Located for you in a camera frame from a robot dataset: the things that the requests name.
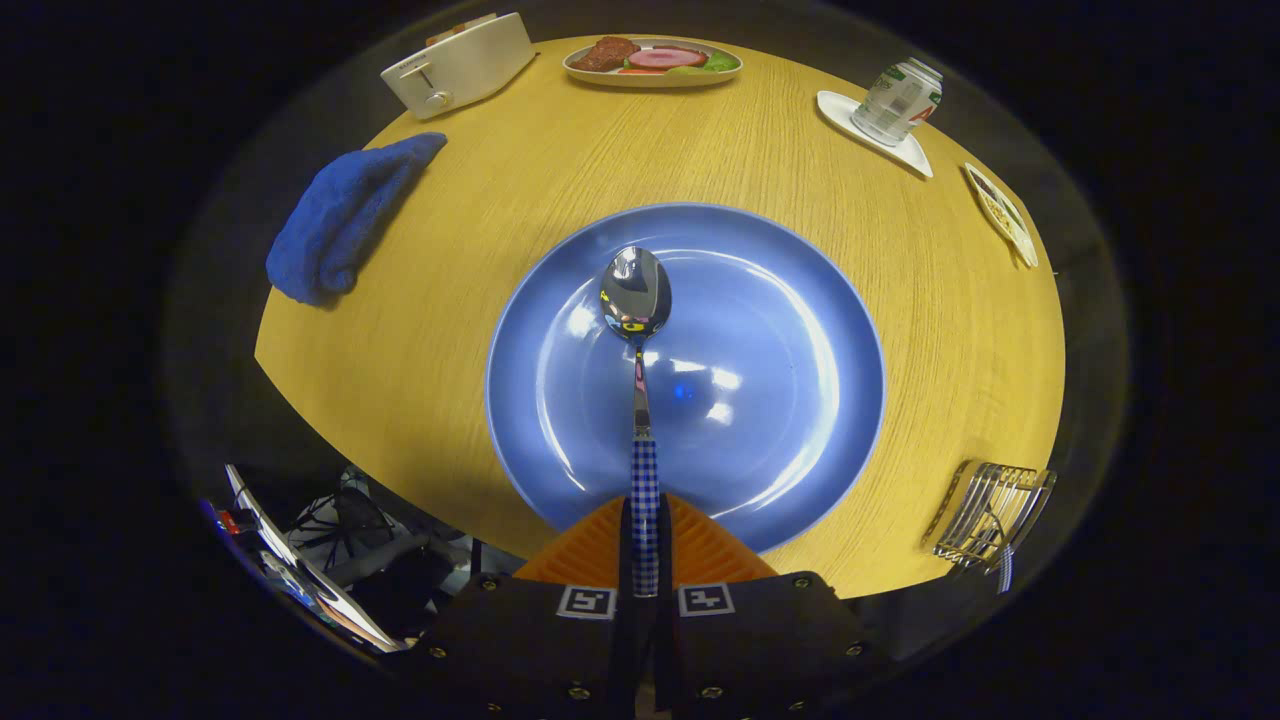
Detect toast slice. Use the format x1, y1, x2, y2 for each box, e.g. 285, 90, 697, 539
426, 12, 498, 47

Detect blue towel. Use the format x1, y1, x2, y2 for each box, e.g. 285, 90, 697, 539
265, 132, 449, 307

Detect metal wire drying rack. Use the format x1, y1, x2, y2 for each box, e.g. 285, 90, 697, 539
922, 460, 1058, 578

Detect spoon with checkered handle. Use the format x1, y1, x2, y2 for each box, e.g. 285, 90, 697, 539
599, 246, 673, 599

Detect bright display screen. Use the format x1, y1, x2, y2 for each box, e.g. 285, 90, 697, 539
222, 463, 409, 655

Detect white divided seasoning tray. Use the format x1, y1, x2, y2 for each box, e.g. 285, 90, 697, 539
963, 162, 1040, 269

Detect pink ham slice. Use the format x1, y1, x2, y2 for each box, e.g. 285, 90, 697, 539
628, 46, 709, 71

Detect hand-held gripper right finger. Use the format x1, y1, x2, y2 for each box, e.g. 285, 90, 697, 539
660, 493, 871, 720

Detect brown bread slice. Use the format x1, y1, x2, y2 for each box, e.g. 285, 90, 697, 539
570, 37, 641, 73

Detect white toaster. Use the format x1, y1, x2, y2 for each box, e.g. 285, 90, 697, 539
380, 12, 537, 121

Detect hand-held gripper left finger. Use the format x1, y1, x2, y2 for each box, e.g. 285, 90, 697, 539
415, 495, 641, 720

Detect white square coaster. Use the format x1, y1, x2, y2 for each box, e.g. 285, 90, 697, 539
816, 90, 935, 179

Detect blue round plate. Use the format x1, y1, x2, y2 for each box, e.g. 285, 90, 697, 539
486, 202, 887, 554

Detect white drink bottle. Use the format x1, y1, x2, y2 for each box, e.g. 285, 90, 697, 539
851, 57, 944, 148

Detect oval food plate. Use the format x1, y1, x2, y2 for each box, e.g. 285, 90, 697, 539
562, 36, 744, 89

